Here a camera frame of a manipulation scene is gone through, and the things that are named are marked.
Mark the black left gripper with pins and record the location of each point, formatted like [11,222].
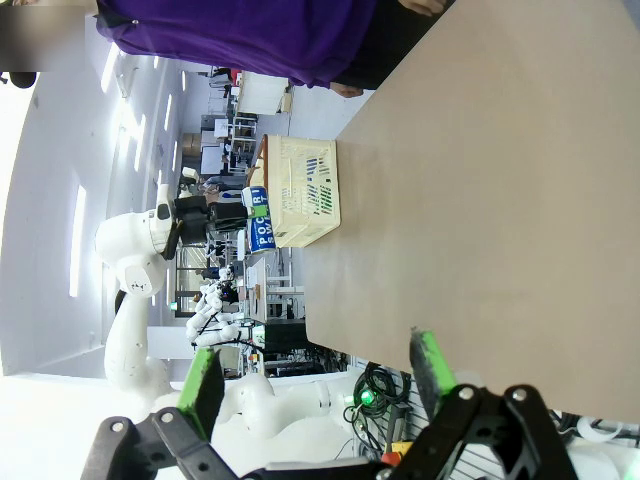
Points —
[192,225]

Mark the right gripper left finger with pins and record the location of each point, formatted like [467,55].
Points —
[200,390]

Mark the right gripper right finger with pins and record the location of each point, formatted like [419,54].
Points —
[500,440]

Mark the blue drink can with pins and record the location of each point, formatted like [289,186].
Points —
[260,240]
[314,164]

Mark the green drink carton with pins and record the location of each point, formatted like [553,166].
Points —
[325,202]

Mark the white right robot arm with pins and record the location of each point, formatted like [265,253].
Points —
[260,400]

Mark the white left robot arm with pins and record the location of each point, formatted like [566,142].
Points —
[125,300]

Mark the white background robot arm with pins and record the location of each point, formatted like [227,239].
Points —
[210,315]

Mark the person's right forearm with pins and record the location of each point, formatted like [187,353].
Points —
[315,77]

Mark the person's right hand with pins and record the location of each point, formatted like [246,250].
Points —
[347,90]

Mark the person's left hand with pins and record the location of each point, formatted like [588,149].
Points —
[424,6]

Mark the red emergency stop button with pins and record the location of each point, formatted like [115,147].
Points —
[391,456]

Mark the person in purple hoodie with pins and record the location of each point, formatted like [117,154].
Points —
[225,30]

